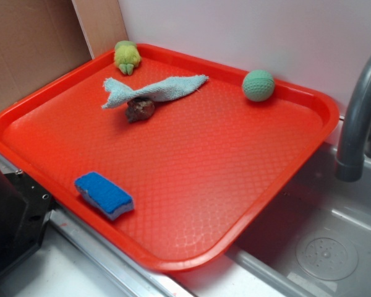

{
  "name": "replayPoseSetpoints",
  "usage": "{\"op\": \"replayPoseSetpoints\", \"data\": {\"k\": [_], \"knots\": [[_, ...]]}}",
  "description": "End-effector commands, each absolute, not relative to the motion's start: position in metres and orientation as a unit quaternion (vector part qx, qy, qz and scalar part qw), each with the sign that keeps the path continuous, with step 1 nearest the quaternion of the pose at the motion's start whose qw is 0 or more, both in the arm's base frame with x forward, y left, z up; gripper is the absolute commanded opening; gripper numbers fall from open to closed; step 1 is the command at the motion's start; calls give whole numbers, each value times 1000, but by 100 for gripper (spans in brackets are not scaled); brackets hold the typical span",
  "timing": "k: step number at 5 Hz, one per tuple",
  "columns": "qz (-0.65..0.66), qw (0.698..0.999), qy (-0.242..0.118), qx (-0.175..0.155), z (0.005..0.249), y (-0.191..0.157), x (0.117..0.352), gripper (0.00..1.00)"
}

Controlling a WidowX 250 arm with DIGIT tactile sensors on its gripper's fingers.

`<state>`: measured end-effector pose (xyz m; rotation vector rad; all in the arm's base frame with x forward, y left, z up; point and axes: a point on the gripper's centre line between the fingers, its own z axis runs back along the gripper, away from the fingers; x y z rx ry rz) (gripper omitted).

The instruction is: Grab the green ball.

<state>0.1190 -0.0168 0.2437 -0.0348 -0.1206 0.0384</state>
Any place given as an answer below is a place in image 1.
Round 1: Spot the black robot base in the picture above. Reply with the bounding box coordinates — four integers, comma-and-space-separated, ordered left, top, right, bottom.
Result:
0, 170, 53, 278

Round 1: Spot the blue sponge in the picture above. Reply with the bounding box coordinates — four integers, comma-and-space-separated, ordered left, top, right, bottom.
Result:
74, 172, 135, 221

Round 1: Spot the green dimpled ball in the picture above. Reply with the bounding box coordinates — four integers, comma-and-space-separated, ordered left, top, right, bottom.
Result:
242, 69, 275, 102

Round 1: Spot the light blue cloth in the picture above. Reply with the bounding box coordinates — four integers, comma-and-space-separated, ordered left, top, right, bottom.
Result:
102, 75, 209, 109

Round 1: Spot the brown lumpy toy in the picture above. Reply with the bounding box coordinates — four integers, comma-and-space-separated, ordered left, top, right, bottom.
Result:
125, 97, 155, 123

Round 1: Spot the grey faucet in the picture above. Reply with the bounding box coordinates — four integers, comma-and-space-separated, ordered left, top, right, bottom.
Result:
335, 57, 371, 182

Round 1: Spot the yellow green plush toy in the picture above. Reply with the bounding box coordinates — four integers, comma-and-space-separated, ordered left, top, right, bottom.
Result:
114, 40, 142, 75

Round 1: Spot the grey plastic sink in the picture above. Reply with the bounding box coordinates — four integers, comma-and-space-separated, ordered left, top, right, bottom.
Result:
174, 145, 371, 296

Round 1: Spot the brown cardboard panel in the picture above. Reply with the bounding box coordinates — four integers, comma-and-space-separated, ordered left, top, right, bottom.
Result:
0, 1, 91, 111

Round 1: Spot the red plastic tray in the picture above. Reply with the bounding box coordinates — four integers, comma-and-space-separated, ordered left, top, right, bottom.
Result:
0, 45, 339, 272

